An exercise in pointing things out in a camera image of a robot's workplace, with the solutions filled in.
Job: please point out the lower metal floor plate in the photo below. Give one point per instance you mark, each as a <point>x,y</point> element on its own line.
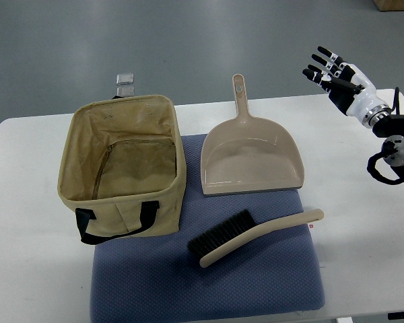
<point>125,91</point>

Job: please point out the yellow fabric bag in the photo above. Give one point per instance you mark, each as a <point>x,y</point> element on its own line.
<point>123,171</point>

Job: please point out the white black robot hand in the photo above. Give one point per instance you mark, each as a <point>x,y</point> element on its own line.
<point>348,87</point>

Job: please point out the beige hand broom black bristles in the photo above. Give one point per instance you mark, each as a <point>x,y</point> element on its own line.
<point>240,229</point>

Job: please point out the cardboard box corner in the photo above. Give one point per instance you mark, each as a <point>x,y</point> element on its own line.
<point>389,5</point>

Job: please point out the black table control panel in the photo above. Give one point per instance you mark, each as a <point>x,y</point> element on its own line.
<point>396,316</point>

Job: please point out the blue cushion mat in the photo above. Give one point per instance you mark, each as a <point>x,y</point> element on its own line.
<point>157,279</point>

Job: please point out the beige plastic dustpan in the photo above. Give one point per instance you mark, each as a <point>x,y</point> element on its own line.
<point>248,153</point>

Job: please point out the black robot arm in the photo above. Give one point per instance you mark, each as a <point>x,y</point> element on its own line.
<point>389,125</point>

